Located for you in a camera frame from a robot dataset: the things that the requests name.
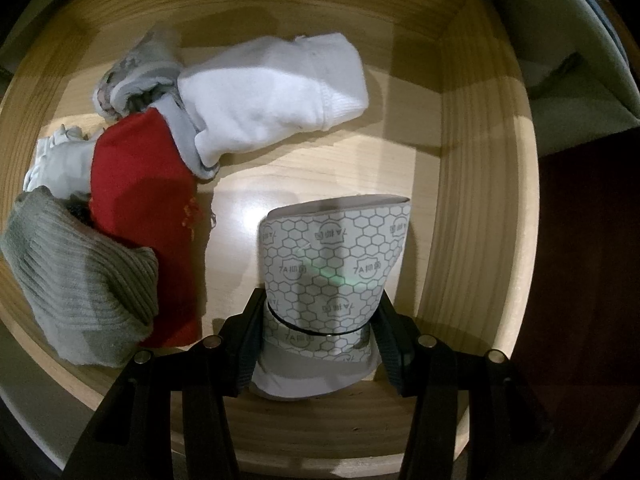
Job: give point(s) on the red garment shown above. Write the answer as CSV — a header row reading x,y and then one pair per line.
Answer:
x,y
145,185

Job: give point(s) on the white nightstand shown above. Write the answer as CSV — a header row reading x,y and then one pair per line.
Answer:
x,y
600,60

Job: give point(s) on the grey-green ribbed sock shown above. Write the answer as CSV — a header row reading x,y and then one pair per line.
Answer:
x,y
75,270

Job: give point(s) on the black elastic band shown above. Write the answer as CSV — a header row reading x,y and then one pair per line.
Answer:
x,y
320,333

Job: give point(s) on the wooden drawer with white front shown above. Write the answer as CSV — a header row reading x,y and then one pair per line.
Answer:
x,y
310,160

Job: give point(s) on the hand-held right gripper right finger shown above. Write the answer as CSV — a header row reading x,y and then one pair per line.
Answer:
x,y
395,355

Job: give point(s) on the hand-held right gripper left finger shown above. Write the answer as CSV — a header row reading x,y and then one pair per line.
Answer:
x,y
245,350

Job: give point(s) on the white sock pair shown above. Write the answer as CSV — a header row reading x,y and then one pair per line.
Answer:
x,y
280,90

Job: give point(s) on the light grey cloth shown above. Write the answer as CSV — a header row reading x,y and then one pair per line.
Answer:
x,y
60,165

